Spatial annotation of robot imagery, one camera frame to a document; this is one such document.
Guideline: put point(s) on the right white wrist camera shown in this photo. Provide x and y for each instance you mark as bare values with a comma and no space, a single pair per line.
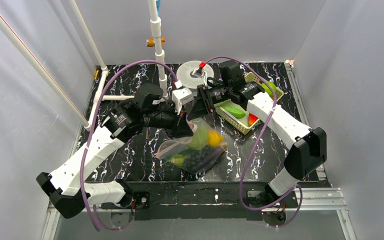
200,73

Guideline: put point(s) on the green toy cabbage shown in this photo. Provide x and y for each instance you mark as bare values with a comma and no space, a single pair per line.
199,139

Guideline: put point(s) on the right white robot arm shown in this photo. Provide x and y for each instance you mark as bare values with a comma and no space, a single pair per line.
307,147

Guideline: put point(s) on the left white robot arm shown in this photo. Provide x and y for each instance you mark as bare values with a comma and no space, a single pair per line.
66,187

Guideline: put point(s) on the green toy apple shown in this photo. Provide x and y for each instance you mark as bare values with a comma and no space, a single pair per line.
268,88

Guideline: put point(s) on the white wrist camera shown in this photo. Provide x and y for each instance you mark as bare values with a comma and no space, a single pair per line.
200,73
181,97

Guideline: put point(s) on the dark toy grape bunch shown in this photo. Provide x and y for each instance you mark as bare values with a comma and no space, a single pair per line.
197,159

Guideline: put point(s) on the yellow toy lemon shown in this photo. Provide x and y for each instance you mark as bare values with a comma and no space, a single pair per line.
214,139

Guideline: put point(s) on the green perforated plastic basket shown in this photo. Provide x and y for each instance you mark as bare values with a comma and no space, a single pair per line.
242,124

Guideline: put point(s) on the green toy cucumber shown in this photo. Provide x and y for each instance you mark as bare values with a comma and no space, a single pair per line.
234,112

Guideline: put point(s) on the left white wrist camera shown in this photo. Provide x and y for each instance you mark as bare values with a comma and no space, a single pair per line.
181,97

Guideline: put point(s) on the toy celery stalk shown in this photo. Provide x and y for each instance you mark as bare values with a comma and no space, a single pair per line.
178,160

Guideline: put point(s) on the clear pink zip top bag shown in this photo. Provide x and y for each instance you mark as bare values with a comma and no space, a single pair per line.
175,146

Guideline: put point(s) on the grey filament spool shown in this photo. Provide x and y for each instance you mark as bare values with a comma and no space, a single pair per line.
187,75

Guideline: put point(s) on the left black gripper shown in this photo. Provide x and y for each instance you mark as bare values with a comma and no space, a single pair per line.
179,122

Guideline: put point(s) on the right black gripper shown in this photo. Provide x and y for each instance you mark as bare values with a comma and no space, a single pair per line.
207,100

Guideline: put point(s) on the orange pipe clamp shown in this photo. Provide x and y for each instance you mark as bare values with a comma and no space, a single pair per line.
150,42

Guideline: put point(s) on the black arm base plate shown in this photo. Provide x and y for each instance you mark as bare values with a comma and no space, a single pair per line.
193,200

